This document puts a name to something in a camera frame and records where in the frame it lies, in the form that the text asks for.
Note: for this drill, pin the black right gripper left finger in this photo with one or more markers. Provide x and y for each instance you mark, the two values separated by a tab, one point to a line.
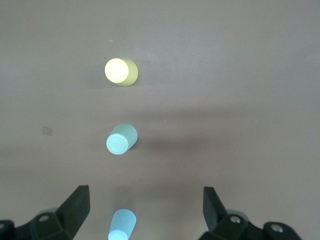
67	217

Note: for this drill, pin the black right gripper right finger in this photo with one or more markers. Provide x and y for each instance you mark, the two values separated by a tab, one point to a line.
215	215

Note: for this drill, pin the mint green plastic cup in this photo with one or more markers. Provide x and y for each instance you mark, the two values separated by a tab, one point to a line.
120	141

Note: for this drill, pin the yellow plastic cup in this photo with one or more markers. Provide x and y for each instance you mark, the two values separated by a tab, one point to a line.
117	71

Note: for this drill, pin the light blue plastic cup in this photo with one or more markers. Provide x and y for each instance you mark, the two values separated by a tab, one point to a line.
122	225

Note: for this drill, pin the small brown tape patch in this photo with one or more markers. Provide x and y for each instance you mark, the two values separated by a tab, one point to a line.
48	131

